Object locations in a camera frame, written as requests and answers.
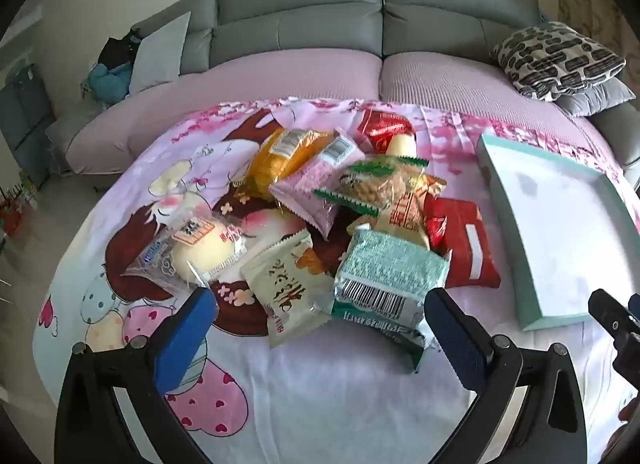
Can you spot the black and white patterned cushion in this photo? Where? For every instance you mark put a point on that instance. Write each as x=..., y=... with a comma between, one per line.
x=555, y=59

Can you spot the grey sofa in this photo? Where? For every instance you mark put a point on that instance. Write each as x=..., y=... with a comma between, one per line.
x=300, y=4

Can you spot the black bag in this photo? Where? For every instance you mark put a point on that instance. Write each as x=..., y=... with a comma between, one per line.
x=117, y=49

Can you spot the printed blanket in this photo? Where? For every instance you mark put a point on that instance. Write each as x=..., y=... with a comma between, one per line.
x=310, y=394

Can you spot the bun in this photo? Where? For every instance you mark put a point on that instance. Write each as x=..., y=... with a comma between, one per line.
x=205, y=249

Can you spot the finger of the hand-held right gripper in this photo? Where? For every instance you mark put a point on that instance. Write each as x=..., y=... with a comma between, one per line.
x=612, y=314

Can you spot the green and silver snack packet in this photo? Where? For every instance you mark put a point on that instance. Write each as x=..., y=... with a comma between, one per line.
x=385, y=269

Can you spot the jelly cup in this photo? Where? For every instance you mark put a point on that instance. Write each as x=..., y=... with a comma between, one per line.
x=402, y=146

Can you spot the green peanut packet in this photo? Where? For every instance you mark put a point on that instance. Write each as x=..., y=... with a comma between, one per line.
x=375, y=184

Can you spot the yellow and orange chip packet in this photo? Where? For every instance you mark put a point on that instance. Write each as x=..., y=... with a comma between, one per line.
x=405, y=214

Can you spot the pink snack packet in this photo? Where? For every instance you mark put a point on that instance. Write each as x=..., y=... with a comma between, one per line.
x=315, y=184

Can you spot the white tray with teal rim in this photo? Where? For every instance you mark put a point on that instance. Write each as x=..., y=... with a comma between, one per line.
x=560, y=224

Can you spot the red snack packet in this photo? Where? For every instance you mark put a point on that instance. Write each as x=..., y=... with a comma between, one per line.
x=377, y=129

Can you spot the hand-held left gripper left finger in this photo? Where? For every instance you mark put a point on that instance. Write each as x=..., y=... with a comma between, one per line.
x=185, y=336

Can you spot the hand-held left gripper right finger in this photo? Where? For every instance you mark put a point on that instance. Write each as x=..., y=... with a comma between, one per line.
x=455, y=341

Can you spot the dark cabinet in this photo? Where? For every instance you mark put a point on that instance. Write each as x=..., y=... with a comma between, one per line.
x=25, y=129

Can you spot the teal cloth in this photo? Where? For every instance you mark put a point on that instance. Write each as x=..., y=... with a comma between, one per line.
x=107, y=84

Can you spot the light grey cushion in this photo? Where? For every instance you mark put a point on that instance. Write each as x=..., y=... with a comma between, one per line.
x=157, y=56

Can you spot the dark grey cushion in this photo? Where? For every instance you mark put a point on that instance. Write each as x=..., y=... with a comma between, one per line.
x=595, y=99

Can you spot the orange snack packet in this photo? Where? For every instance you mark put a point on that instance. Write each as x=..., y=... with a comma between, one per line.
x=285, y=164

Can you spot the beige snack packet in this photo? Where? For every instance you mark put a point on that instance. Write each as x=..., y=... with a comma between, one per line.
x=285, y=289

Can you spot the pink sofa cover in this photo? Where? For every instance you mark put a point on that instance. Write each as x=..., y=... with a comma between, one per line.
x=300, y=79

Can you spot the red packet with white stripe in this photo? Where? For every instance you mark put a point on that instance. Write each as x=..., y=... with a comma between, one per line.
x=460, y=244

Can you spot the small red object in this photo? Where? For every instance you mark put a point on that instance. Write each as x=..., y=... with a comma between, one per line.
x=15, y=214

